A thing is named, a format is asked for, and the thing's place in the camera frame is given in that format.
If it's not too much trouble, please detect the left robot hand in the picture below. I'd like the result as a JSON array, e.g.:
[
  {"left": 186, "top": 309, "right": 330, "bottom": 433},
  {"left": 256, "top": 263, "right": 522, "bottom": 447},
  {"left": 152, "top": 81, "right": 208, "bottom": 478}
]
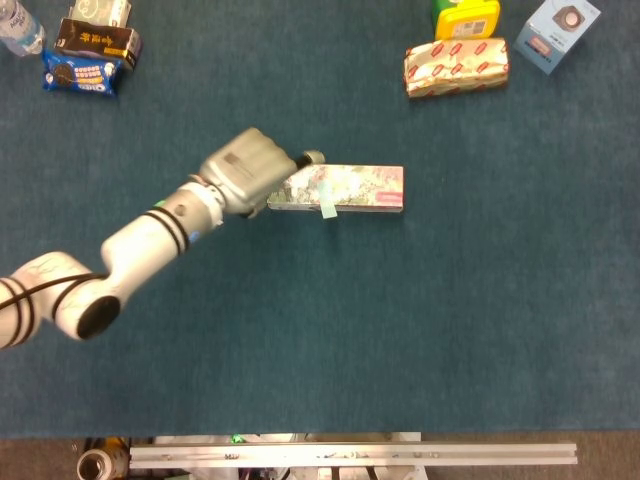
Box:
[{"left": 197, "top": 127, "right": 327, "bottom": 220}]

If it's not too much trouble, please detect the teal table cloth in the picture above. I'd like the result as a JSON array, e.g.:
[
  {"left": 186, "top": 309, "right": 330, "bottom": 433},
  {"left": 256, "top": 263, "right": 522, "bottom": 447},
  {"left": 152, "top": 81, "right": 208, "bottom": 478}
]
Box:
[{"left": 0, "top": 0, "right": 640, "bottom": 441}]

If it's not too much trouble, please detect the light blue cube box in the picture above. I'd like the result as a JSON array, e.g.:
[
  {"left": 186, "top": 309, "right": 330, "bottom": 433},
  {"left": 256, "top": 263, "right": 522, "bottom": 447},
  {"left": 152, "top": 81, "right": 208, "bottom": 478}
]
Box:
[{"left": 512, "top": 0, "right": 603, "bottom": 76}]

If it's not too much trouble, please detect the green and white carton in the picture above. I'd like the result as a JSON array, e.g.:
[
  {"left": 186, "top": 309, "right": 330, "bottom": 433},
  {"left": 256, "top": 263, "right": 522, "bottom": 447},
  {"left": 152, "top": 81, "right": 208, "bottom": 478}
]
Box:
[{"left": 68, "top": 0, "right": 134, "bottom": 29}]

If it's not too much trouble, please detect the brown tape roll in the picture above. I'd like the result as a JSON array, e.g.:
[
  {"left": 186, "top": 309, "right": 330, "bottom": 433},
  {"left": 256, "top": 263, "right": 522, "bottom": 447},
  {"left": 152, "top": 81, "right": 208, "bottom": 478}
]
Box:
[{"left": 75, "top": 446, "right": 130, "bottom": 480}]

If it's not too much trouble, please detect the clear plastic water bottle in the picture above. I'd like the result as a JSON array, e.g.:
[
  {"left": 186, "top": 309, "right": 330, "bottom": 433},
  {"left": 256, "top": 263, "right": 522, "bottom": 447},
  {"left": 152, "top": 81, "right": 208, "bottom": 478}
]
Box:
[{"left": 0, "top": 0, "right": 47, "bottom": 57}]

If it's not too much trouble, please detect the floral long box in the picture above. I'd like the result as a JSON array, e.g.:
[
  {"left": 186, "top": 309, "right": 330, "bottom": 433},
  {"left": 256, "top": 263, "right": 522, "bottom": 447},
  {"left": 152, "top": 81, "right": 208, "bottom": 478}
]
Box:
[{"left": 266, "top": 162, "right": 405, "bottom": 215}]

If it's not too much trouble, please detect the yellow and green container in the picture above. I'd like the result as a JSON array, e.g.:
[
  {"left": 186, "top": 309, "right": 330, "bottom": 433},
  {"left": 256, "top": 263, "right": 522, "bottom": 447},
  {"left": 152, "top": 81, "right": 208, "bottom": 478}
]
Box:
[{"left": 430, "top": 0, "right": 502, "bottom": 42}]

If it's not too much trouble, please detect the aluminium profile rail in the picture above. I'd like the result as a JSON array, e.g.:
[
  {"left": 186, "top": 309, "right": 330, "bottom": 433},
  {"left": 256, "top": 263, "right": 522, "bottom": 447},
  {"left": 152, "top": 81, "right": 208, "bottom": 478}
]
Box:
[{"left": 128, "top": 440, "right": 580, "bottom": 470}]

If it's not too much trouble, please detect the red patterned wrapped package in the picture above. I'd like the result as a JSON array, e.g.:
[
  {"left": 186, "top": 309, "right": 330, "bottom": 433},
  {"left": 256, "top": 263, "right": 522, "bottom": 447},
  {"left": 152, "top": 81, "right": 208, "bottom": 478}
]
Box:
[{"left": 403, "top": 37, "right": 512, "bottom": 100}]

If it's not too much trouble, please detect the black box with gold text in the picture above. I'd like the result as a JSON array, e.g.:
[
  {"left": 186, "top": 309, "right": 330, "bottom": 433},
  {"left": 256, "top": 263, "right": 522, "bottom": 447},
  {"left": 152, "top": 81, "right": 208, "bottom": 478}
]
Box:
[{"left": 53, "top": 17, "right": 145, "bottom": 71}]

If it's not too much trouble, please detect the small light blue paper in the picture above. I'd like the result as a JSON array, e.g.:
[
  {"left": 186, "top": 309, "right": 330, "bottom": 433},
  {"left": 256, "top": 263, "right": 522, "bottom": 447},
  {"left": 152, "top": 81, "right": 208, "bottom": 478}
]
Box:
[{"left": 315, "top": 180, "right": 340, "bottom": 221}]

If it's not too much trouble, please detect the blue Oreo cookie pack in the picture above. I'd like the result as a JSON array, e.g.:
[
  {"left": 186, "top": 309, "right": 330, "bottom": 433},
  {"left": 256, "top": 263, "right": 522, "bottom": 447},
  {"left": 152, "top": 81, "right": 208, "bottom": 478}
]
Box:
[{"left": 40, "top": 48, "right": 124, "bottom": 100}]

